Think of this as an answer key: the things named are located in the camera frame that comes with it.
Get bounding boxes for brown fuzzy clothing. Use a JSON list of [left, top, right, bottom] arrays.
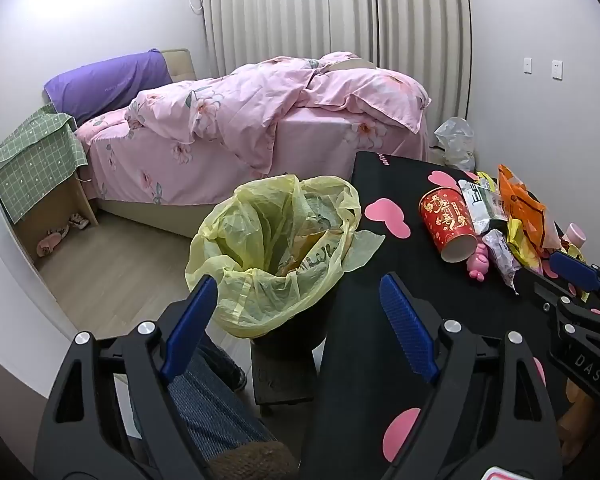
[[207, 440, 298, 480]]

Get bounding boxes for dark wooden stool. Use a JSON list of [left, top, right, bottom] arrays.
[[250, 337, 323, 417]]

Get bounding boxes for wooden nightstand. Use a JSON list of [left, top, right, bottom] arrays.
[[0, 165, 101, 263]]

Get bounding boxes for red paper cup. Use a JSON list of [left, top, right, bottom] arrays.
[[419, 185, 478, 264]]

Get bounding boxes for black trash bin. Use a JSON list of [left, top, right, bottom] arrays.
[[250, 280, 338, 356]]

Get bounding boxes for pink slippers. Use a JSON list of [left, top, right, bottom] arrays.
[[36, 224, 71, 258]]

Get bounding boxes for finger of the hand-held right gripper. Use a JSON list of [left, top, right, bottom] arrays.
[[521, 266, 600, 343], [549, 251, 600, 306]]

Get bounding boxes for green checked cloth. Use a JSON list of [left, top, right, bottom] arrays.
[[0, 110, 88, 223]]

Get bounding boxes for orange snack packet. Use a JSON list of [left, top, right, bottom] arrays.
[[497, 164, 563, 251]]

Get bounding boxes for person's right hand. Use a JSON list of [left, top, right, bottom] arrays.
[[560, 377, 598, 466]]

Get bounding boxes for pink caterpillar toy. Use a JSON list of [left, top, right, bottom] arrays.
[[467, 242, 493, 283]]

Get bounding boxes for white plastic bag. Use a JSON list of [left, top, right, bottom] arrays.
[[434, 117, 476, 173]]

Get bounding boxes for purple pillow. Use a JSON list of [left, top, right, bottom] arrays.
[[43, 49, 173, 126]]

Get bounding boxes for white ribbed wardrobe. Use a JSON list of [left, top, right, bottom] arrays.
[[200, 0, 473, 126]]

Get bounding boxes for person's leg in jeans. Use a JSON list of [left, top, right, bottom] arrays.
[[130, 332, 281, 468]]

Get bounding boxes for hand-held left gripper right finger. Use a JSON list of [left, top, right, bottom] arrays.
[[377, 272, 563, 480]]

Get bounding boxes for beige flat cardboard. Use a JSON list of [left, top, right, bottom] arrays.
[[327, 56, 376, 73]]

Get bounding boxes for person's dark shoe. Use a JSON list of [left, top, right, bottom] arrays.
[[220, 350, 248, 391]]

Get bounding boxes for yellow plastic bin bag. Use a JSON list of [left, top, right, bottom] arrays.
[[185, 174, 387, 338]]

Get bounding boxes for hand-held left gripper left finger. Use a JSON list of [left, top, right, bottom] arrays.
[[34, 275, 221, 480]]

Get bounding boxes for white colourful snack packet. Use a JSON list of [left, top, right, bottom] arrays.
[[481, 229, 521, 295]]

